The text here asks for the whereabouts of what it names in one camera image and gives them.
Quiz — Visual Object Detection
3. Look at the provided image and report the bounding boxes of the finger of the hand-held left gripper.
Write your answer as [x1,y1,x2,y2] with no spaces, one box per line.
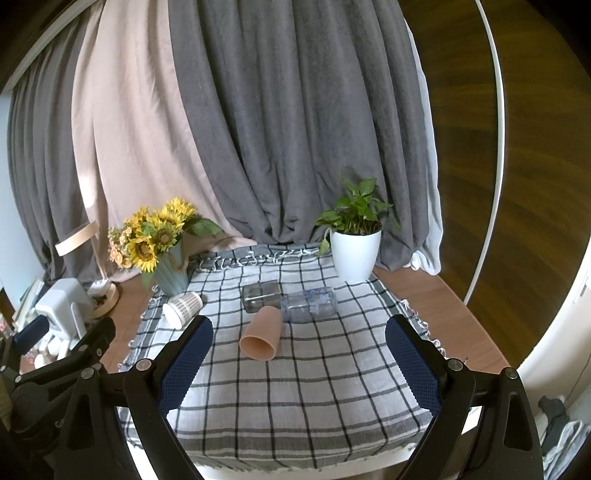
[46,316,117,377]
[0,316,51,367]

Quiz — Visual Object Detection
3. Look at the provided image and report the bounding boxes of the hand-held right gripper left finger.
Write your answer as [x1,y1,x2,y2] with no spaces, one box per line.
[51,315,215,480]

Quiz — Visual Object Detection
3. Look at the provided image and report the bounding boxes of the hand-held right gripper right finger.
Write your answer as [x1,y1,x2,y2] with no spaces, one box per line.
[385,315,548,480]

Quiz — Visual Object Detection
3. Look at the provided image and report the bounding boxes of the tan cup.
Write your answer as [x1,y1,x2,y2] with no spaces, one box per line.
[239,305,283,361]

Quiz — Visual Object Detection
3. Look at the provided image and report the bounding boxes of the white patterned cup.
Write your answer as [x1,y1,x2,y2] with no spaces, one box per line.
[161,291,204,330]

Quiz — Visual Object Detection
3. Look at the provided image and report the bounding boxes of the grey transparent glass cup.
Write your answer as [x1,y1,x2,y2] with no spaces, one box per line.
[242,280,283,315]

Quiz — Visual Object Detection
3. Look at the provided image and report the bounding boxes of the white box device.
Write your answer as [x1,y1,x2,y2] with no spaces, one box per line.
[34,278,96,343]

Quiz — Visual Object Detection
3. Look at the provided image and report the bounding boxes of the teal ribbed vase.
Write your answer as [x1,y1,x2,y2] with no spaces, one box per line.
[152,242,190,296]

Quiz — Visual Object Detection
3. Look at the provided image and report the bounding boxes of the checked table cloth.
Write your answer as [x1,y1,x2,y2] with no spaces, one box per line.
[117,244,468,472]

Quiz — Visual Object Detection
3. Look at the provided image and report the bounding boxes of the sunflower bouquet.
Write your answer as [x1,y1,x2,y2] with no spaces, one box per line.
[107,198,225,288]

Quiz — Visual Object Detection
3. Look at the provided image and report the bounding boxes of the white plant pot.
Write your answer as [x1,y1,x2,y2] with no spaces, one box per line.
[330,227,383,284]

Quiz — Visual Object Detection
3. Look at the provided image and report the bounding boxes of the narrow grey curtain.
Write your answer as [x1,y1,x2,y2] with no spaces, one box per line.
[6,39,108,289]

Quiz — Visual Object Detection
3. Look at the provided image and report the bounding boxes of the pile of grey clothes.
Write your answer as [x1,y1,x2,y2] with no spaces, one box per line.
[537,394,591,480]

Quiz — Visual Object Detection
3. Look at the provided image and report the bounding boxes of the green pothos plant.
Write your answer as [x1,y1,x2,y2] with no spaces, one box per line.
[314,178,402,257]

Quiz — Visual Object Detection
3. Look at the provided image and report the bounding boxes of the beige curtain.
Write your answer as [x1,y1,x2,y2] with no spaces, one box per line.
[71,0,257,283]

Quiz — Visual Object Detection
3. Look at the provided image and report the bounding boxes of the white sheer curtain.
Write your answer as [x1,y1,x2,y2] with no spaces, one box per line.
[406,21,443,277]

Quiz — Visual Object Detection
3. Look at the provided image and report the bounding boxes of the white curved hoop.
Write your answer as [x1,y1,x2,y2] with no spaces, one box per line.
[463,0,509,315]

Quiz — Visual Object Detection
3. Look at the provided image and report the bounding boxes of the wide grey curtain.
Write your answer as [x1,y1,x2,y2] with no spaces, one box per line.
[168,0,439,274]

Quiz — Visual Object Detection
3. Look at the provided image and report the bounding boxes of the white ring desk lamp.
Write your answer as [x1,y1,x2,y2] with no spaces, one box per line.
[55,220,122,320]

